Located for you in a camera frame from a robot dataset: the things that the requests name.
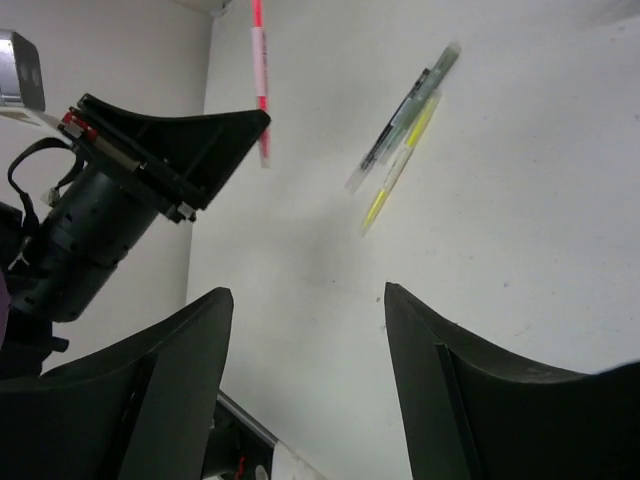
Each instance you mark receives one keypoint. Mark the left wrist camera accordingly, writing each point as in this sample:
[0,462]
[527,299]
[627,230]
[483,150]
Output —
[20,75]

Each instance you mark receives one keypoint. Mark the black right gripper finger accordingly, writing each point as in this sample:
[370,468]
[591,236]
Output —
[189,158]

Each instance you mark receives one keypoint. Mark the pink highlighter pen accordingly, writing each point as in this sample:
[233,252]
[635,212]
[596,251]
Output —
[259,51]

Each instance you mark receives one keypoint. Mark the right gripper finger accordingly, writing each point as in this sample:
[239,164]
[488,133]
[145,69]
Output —
[438,435]
[171,431]

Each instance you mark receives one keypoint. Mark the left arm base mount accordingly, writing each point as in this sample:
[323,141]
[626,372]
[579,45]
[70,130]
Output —
[238,446]

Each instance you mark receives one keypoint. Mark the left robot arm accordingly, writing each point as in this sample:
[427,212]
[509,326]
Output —
[57,265]

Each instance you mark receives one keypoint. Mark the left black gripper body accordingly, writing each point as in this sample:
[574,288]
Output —
[132,160]

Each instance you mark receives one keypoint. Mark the green grey pen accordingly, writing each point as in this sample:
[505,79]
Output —
[423,89]

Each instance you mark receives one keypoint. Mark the red pen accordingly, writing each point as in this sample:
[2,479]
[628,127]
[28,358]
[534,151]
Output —
[376,152]

